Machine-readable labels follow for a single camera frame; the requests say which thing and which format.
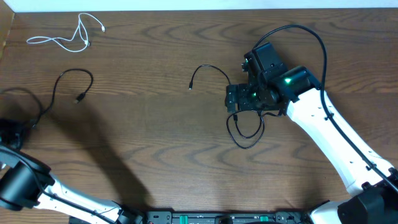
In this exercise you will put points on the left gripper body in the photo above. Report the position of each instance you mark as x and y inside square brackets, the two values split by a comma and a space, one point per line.
[15, 129]

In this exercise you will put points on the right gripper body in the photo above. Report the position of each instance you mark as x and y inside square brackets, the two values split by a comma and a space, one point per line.
[252, 98]

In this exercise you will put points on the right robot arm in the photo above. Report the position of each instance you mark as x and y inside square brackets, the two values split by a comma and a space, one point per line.
[297, 94]

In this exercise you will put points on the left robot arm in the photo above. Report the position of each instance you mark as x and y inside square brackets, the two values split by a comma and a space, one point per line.
[29, 183]

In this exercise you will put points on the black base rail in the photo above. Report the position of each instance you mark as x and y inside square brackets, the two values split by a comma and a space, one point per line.
[170, 217]

